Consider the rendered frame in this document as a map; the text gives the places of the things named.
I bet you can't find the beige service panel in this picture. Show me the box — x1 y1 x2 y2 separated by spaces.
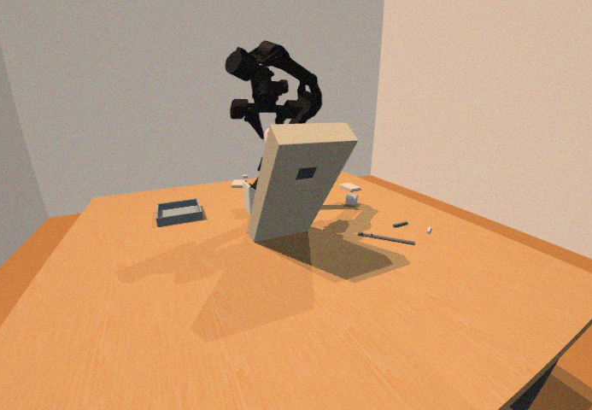
247 122 358 242

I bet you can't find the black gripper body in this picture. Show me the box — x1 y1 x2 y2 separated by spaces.
230 81 302 119

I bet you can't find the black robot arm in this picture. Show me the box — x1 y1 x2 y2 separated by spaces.
225 40 322 124

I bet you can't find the dark grey thin bar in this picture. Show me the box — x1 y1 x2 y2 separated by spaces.
357 232 415 245

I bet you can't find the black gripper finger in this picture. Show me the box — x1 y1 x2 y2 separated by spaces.
275 108 290 124
244 108 263 139

